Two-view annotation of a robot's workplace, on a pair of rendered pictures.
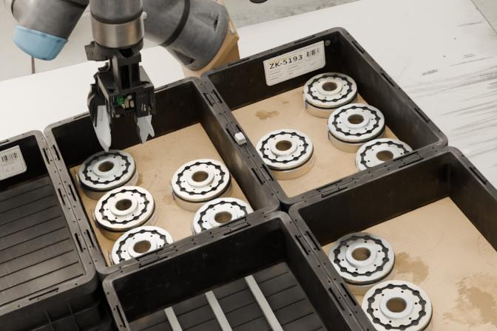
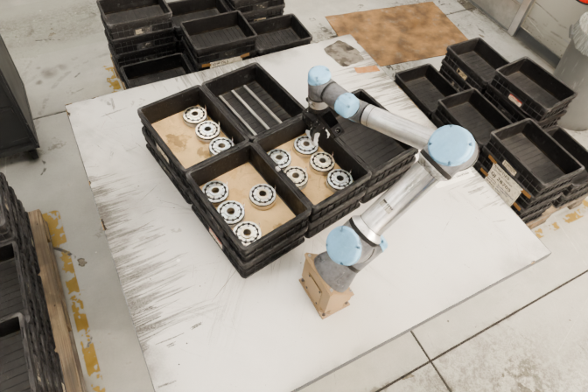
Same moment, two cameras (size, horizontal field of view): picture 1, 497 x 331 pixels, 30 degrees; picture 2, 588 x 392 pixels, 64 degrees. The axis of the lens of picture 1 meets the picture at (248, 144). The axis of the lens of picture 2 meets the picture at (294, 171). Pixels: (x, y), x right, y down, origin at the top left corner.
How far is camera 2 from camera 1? 2.30 m
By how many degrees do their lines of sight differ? 85
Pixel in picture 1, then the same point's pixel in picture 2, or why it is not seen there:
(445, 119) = (188, 283)
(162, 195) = (311, 178)
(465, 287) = (183, 146)
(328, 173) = (241, 192)
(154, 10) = not seen: hidden behind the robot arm
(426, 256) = (197, 157)
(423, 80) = (200, 317)
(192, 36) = not seen: hidden behind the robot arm
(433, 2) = not seen: outside the picture
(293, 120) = (263, 223)
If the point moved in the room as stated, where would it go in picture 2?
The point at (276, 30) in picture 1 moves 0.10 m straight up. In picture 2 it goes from (305, 367) to (309, 357)
